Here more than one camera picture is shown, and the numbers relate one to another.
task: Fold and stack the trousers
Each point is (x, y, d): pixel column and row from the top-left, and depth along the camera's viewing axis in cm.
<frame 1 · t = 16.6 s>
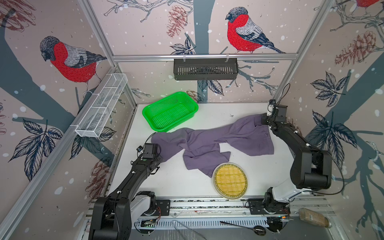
left hand: (157, 158, 87), fingers closed
right hand: (268, 115, 91), fingers closed
purple trousers: (250, 136, 98), point 4 cm above the table
green plastic basket: (170, 112, 120), on the table
round yellow woven tray: (230, 181, 83), on the table

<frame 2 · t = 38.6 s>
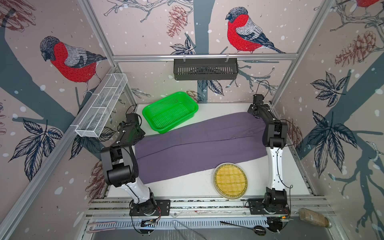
left hand: (136, 135, 92), fingers closed
right hand: (254, 111, 115), fingers closed
purple trousers: (216, 140, 102), on the table
the other named things where they were.

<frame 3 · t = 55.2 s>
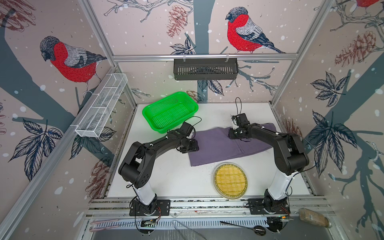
left hand: (196, 149, 89), fingers open
right hand: (230, 135, 99), fingers open
purple trousers: (215, 145, 97), on the table
the other named things where they were.

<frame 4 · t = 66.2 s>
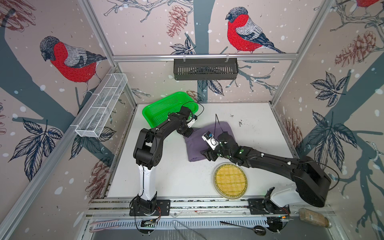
left hand: (188, 132, 96), fingers closed
right hand: (203, 149, 83), fingers open
purple trousers: (194, 143, 95), point 4 cm above the table
the other named things where they were.

